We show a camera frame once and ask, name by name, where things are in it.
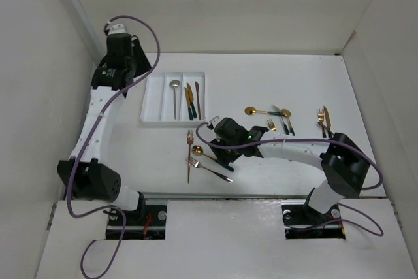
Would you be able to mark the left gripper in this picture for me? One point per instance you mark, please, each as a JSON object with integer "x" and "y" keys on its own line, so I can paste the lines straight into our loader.
{"x": 138, "y": 53}

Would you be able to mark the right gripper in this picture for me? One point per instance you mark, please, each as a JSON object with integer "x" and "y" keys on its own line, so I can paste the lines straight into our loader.
{"x": 223, "y": 156}

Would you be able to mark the gold spoon green handle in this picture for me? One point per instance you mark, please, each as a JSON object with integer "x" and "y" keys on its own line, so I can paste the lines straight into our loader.
{"x": 287, "y": 114}
{"x": 198, "y": 151}
{"x": 252, "y": 110}

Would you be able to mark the silver spoon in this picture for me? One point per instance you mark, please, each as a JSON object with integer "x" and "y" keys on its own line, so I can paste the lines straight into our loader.
{"x": 173, "y": 85}

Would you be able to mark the gold knife green handle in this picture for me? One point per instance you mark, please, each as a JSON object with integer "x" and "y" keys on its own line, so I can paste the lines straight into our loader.
{"x": 191, "y": 99}
{"x": 328, "y": 122}
{"x": 190, "y": 114}

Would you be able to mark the rose gold knife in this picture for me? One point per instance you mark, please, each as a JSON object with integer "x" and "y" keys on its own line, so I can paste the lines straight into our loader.
{"x": 198, "y": 100}

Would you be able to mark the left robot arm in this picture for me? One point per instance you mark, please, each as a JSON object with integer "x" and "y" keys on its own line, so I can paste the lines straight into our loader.
{"x": 85, "y": 173}

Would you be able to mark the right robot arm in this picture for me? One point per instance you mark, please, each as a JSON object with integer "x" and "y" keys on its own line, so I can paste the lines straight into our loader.
{"x": 344, "y": 169}

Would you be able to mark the rose gold fork long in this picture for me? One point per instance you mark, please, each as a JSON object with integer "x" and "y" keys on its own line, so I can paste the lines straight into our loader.
{"x": 190, "y": 141}

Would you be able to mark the silver rose fork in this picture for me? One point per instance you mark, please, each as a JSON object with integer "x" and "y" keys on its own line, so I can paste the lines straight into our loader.
{"x": 199, "y": 165}

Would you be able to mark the white cutlery tray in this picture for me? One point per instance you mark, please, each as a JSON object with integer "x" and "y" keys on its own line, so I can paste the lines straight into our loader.
{"x": 157, "y": 105}

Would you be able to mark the rose gold fork right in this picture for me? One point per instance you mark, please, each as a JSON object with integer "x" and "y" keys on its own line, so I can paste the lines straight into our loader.
{"x": 321, "y": 119}

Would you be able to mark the gold fork green handle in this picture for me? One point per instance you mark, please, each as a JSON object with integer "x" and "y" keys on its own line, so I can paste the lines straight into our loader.
{"x": 271, "y": 125}

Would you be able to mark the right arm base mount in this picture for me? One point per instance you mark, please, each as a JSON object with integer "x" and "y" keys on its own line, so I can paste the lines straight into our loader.
{"x": 303, "y": 223}

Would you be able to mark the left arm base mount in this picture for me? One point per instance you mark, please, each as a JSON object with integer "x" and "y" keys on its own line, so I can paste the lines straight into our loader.
{"x": 148, "y": 223}

